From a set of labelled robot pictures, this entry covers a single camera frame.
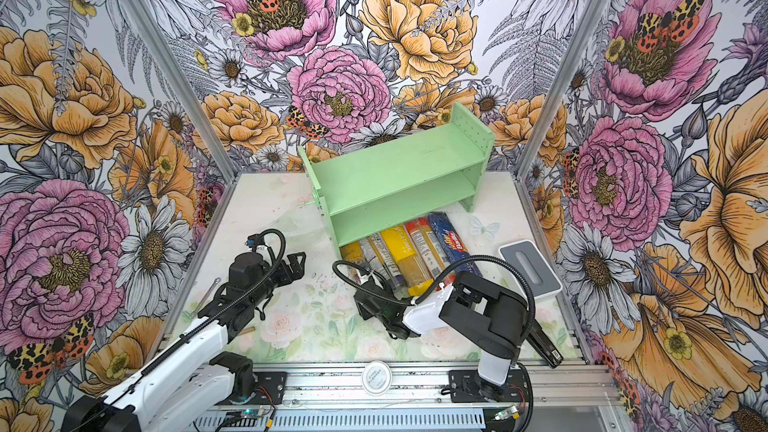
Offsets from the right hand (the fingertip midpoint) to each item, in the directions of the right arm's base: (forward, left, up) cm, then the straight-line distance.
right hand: (367, 299), depth 90 cm
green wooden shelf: (+19, -2, +28) cm, 34 cm away
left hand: (+6, +20, +11) cm, 24 cm away
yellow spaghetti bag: (+10, -12, +4) cm, 17 cm away
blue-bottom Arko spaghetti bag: (+13, +4, +4) cm, 15 cm away
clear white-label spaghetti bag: (+12, -2, +4) cm, 13 cm away
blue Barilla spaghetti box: (+16, -27, +5) cm, 31 cm away
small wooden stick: (+2, +47, +1) cm, 47 cm away
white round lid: (-22, -4, +7) cm, 23 cm away
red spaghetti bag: (+15, -19, +4) cm, 25 cm away
